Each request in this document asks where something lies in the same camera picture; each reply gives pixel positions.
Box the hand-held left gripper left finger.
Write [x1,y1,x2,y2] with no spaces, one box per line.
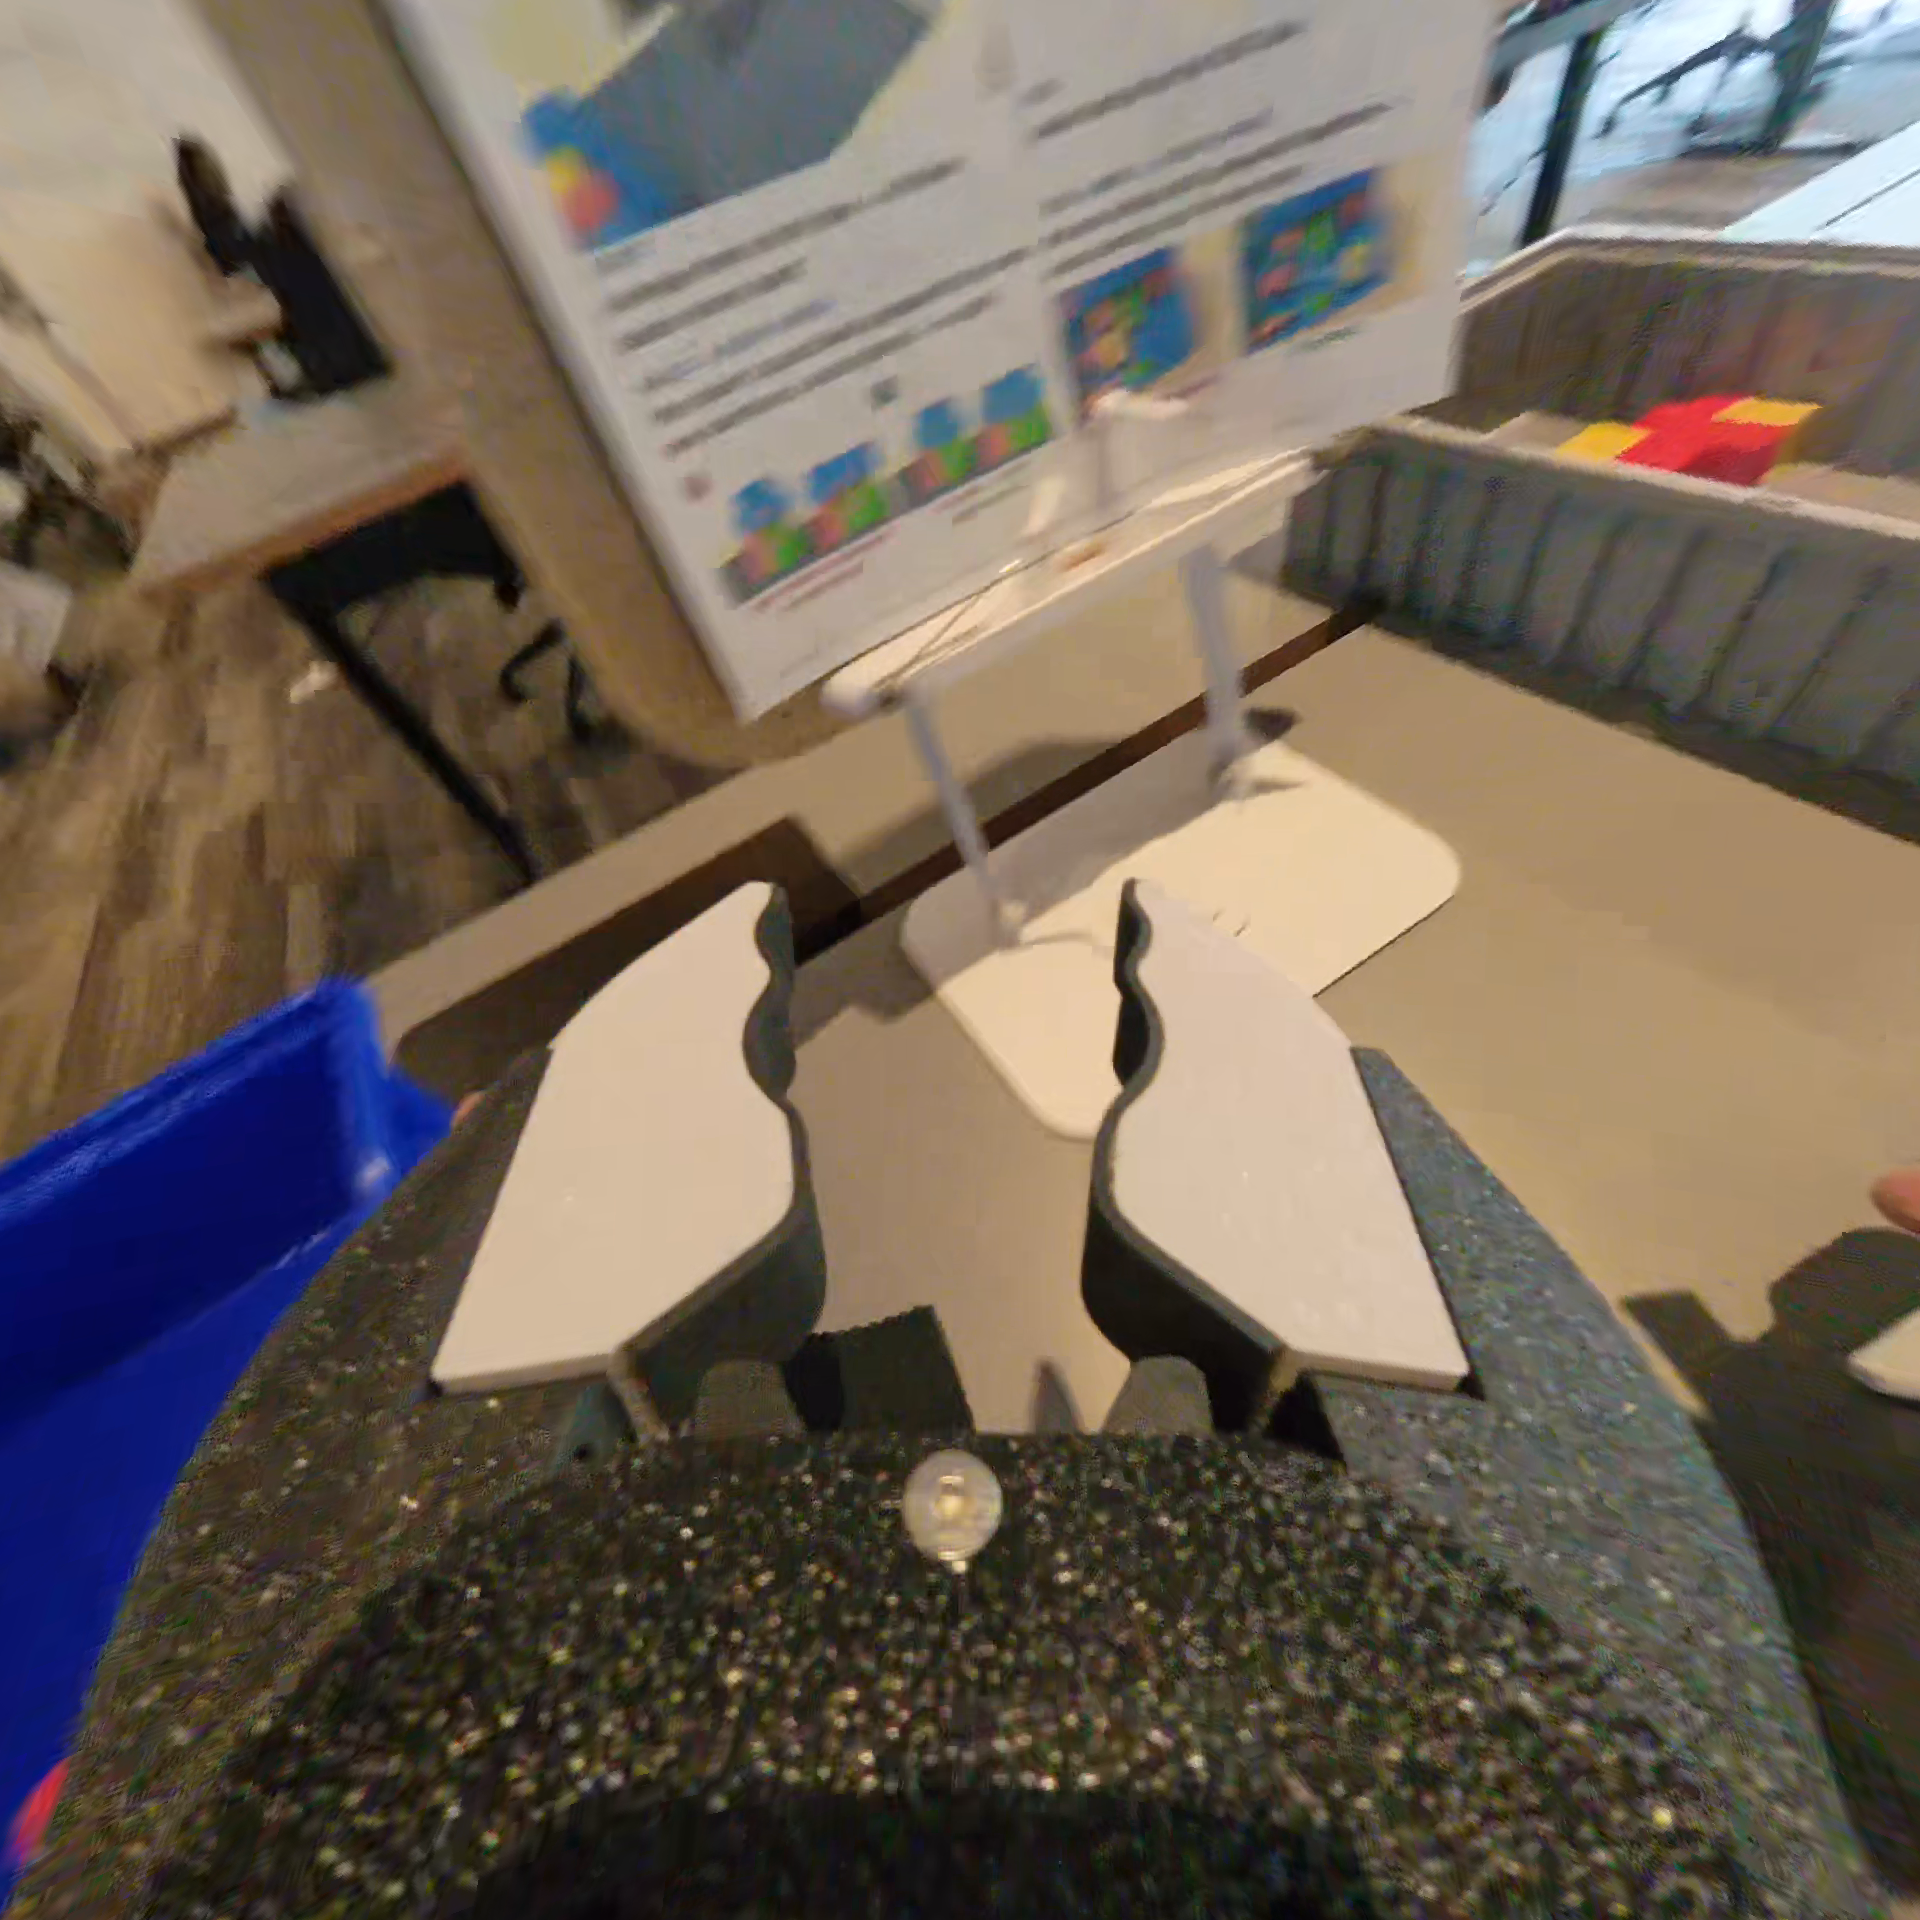
[433,881,829,1434]

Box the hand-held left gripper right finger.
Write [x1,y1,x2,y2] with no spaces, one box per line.
[1078,878,1472,1434]

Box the blue plastic bin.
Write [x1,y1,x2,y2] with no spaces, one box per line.
[0,975,459,1847]

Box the grey plastic bin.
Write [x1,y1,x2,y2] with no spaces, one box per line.
[1283,226,1920,791]

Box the pile of assembled block bridges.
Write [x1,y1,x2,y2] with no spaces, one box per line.
[1552,394,1824,490]

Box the white ledge bar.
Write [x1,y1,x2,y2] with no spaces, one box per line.
[822,450,1321,713]

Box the wooden top office desk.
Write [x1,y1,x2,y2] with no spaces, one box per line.
[127,405,601,888]

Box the paper instruction sheet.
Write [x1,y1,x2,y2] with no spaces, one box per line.
[382,0,1503,723]

